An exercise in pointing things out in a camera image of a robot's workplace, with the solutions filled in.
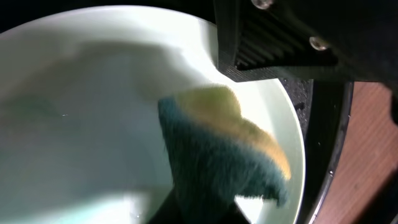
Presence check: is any green plate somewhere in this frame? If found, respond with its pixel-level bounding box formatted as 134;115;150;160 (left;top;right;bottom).
1;6;305;223

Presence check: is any round black tray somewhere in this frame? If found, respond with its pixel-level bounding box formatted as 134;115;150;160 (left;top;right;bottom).
1;0;353;223

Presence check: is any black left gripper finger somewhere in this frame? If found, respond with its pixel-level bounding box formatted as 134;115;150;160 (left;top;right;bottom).
147;189;249;224

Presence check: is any green yellow sponge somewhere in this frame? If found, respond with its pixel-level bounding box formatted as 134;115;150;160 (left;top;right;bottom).
157;86;291;223

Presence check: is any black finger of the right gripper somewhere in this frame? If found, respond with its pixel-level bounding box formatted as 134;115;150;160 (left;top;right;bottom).
213;0;338;82

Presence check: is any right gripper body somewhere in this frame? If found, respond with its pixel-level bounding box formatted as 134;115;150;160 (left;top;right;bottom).
268;0;397;121

